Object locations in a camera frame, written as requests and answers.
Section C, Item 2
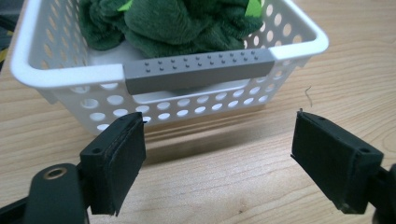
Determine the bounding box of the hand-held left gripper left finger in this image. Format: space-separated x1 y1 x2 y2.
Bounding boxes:
78 111 148 217

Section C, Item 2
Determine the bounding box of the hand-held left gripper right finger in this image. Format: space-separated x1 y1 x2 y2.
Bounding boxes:
290 109 385 215

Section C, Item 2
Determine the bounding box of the white perforated plastic basket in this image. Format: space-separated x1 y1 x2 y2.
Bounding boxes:
8 0 330 136

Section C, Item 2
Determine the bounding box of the dark green towel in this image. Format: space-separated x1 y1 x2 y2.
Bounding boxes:
78 0 265 59

